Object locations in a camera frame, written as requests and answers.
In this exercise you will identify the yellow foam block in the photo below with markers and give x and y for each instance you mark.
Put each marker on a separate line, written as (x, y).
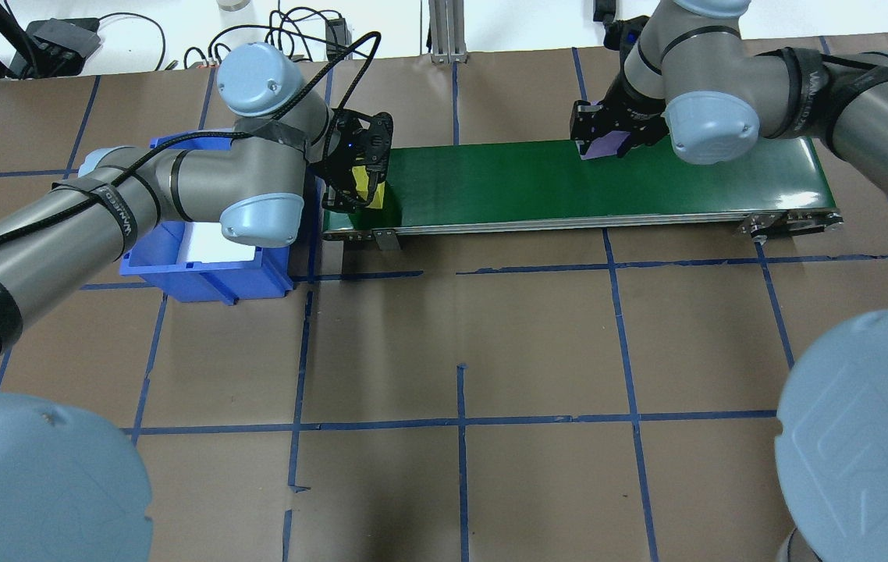
(366, 191)

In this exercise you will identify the purple foam block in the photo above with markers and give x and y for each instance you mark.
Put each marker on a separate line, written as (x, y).
(606, 146)

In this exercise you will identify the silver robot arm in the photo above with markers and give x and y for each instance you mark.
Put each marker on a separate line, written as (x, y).
(62, 234)
(881, 117)

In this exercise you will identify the green belt conveyor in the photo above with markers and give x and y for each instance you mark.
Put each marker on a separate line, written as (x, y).
(530, 187)

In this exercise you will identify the black power adapter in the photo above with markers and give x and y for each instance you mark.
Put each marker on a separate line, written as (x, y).
(336, 37)

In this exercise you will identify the blue plastic storage bin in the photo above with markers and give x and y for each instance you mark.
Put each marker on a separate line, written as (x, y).
(210, 281)

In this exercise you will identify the black hub box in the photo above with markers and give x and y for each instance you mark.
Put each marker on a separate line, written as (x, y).
(65, 37)

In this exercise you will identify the black stand leg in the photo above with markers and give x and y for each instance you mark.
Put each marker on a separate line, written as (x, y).
(7, 35)

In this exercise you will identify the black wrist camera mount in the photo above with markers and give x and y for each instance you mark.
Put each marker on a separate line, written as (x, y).
(627, 35)
(350, 136)

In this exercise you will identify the black wall plug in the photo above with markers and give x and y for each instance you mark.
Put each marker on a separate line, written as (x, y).
(605, 9)

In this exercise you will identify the aluminium extrusion post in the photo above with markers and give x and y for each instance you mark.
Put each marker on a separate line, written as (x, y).
(448, 31)

